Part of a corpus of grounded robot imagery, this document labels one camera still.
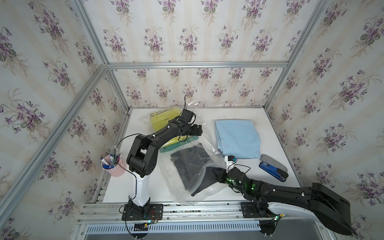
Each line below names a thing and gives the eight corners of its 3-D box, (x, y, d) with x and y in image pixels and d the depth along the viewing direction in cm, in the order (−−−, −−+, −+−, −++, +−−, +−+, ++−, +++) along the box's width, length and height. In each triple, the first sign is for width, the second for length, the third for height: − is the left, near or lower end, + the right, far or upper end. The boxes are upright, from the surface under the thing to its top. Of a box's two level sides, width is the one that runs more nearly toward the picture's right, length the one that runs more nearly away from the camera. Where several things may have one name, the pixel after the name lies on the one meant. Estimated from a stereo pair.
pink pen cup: (109, 177, 87) (97, 168, 76) (114, 164, 92) (104, 154, 81) (123, 177, 87) (114, 168, 76) (127, 164, 92) (119, 154, 81)
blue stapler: (257, 167, 90) (260, 164, 87) (260, 162, 92) (263, 159, 89) (283, 182, 84) (287, 180, 81) (285, 176, 87) (289, 173, 83)
